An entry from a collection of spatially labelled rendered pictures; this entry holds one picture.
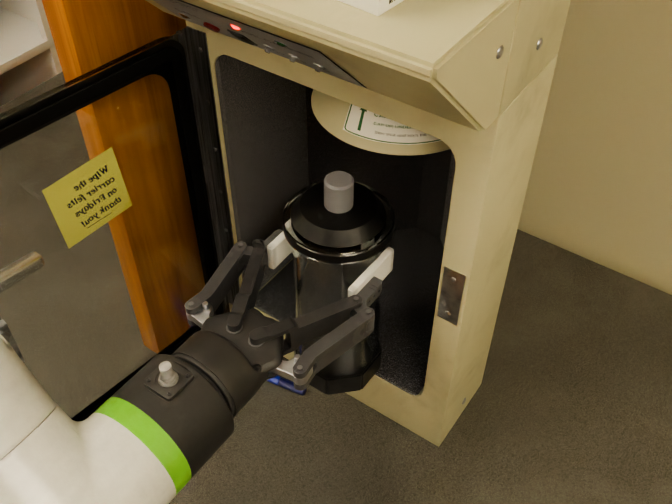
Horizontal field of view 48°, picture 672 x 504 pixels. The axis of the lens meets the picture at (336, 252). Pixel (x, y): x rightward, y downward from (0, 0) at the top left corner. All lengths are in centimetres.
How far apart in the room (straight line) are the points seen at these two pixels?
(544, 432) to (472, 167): 44
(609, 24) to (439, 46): 57
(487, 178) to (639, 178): 51
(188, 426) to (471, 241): 28
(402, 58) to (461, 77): 5
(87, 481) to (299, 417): 42
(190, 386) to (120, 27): 35
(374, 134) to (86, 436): 35
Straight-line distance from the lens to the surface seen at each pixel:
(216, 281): 72
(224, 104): 77
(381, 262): 73
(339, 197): 69
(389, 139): 69
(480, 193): 63
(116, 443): 59
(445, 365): 81
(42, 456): 57
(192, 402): 61
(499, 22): 51
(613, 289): 115
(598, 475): 96
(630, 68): 103
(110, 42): 76
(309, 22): 49
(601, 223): 117
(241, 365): 64
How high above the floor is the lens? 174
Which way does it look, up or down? 45 degrees down
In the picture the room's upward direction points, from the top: straight up
